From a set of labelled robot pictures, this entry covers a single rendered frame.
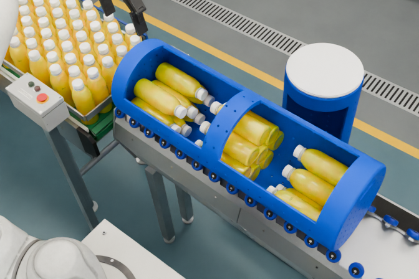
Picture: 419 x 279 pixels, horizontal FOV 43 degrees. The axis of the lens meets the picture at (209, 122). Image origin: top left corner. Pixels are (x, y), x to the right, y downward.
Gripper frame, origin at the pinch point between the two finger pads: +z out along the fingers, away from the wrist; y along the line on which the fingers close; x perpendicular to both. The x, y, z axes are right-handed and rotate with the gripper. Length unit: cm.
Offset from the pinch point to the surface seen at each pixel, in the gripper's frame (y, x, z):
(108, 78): -42, 6, 50
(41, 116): -39, -23, 43
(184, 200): -33, 12, 132
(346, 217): 59, 12, 47
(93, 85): -42, -1, 48
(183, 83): -12.0, 17.8, 44.1
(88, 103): -40, -6, 52
